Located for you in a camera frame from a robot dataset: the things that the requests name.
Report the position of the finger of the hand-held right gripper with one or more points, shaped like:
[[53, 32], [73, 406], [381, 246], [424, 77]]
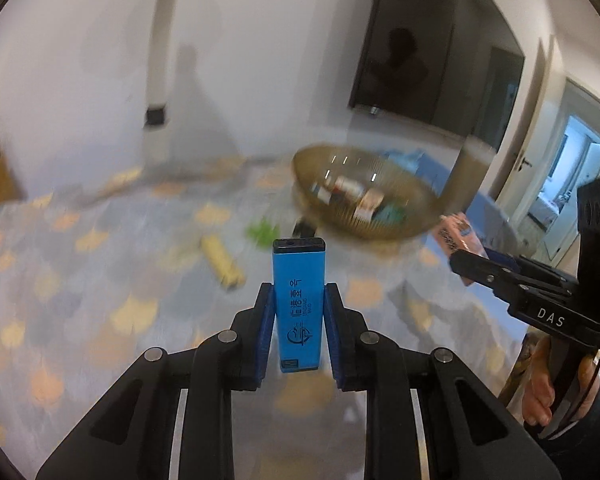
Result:
[[525, 267], [485, 272]]

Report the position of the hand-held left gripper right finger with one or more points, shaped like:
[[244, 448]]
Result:
[[336, 335]]

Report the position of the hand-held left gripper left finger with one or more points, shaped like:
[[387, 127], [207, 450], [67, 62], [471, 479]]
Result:
[[264, 330]]

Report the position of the blue rectangular box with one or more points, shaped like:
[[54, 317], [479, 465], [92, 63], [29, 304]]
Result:
[[298, 305]]

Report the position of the person's right forearm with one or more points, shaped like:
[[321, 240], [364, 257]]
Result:
[[587, 440]]

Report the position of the person's right hand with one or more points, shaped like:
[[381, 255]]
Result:
[[537, 385]]

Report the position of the yellow rectangular block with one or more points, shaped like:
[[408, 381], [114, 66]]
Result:
[[222, 262]]

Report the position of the tall brown cylindrical container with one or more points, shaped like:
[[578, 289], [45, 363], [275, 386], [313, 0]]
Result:
[[472, 180]]

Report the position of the green toy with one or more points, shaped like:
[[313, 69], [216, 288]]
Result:
[[260, 231]]

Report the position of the small black object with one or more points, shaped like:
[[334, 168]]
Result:
[[304, 227]]

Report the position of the blue tissue pack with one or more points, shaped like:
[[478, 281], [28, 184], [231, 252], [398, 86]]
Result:
[[405, 159]]

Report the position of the white door frame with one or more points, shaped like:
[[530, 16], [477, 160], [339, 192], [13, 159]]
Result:
[[555, 160]]

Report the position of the black wall television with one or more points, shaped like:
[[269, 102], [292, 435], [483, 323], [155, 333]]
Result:
[[430, 45]]

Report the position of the white wall conduit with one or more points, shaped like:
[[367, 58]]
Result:
[[162, 45]]

